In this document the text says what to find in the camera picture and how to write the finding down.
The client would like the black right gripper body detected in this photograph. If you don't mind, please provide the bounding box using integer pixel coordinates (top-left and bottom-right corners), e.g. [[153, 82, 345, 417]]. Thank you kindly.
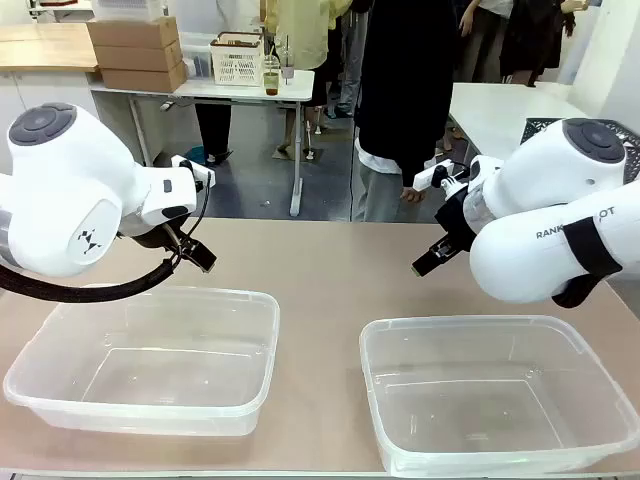
[[431, 188, 475, 262]]

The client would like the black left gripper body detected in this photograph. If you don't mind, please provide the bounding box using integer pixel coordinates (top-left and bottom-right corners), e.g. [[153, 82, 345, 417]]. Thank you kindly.
[[119, 222, 190, 255]]

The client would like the black perforated plastic basket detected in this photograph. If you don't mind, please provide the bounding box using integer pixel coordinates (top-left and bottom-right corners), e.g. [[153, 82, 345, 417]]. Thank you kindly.
[[523, 116, 640, 151]]

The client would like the clear plastic bin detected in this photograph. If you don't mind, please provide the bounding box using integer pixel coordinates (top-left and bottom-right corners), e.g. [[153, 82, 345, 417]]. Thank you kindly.
[[358, 314, 640, 478], [2, 284, 281, 438]]

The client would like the cream plastic shopping basket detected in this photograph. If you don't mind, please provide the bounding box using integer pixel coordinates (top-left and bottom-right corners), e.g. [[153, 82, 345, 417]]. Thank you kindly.
[[209, 30, 265, 88]]

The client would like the person in white coat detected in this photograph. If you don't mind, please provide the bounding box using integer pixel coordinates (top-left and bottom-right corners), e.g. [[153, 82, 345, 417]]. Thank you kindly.
[[193, 0, 271, 165]]

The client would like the white table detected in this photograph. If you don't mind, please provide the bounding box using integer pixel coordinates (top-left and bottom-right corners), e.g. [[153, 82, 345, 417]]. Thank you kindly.
[[446, 81, 594, 167]]

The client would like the brown cardboard box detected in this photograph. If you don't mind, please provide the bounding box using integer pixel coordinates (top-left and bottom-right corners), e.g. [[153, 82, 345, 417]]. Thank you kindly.
[[93, 40, 184, 72], [100, 62, 189, 94], [86, 16, 181, 50]]

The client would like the person in black top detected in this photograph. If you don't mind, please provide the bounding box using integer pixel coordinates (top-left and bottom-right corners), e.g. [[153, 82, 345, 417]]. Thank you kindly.
[[352, 0, 459, 224]]

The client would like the white desk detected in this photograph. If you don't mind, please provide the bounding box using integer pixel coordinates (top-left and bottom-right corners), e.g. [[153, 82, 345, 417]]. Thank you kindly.
[[89, 68, 317, 218]]

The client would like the person in beige trousers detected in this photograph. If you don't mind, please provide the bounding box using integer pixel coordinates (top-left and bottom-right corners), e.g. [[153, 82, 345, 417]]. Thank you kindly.
[[457, 0, 507, 84]]

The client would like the plastic cup with brown drink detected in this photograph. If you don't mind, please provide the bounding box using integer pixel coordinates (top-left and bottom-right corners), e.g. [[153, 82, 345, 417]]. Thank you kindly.
[[262, 53, 282, 97]]

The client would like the clear storage box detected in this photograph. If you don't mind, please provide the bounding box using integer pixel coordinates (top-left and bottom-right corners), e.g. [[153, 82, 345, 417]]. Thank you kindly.
[[178, 31, 217, 81]]

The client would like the person in grey trousers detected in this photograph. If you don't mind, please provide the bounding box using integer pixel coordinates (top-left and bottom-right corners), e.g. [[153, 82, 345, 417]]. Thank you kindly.
[[326, 0, 370, 120]]

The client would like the person in black skirt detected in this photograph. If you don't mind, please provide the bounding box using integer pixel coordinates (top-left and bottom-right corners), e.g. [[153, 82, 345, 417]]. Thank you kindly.
[[499, 0, 577, 87]]

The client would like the clear plastic cup with straw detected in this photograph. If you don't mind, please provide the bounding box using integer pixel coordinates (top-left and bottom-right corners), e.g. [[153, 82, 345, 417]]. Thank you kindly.
[[278, 34, 298, 87]]

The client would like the wooden table top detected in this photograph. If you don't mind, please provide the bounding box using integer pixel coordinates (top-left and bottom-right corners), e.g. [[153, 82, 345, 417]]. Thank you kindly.
[[0, 23, 100, 74]]

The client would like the person in yellow shirt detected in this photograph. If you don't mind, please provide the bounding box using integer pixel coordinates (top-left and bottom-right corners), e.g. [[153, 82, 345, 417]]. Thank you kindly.
[[262, 0, 332, 72]]

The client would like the thin black camera cable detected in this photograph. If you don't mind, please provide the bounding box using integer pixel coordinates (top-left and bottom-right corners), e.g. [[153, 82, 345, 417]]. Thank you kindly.
[[164, 169, 212, 251]]

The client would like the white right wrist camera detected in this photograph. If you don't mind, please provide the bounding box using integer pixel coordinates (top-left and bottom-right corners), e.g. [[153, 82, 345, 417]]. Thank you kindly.
[[413, 158, 455, 192]]

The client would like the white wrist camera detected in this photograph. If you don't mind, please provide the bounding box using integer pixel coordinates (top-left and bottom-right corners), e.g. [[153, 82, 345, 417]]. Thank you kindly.
[[413, 158, 455, 192], [171, 155, 217, 190]]

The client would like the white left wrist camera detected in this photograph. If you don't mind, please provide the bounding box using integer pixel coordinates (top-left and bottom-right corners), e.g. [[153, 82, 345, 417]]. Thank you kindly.
[[171, 155, 217, 190]]

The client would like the black velcro strap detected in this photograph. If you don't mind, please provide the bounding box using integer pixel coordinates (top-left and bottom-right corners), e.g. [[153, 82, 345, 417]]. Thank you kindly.
[[563, 216, 625, 281]]

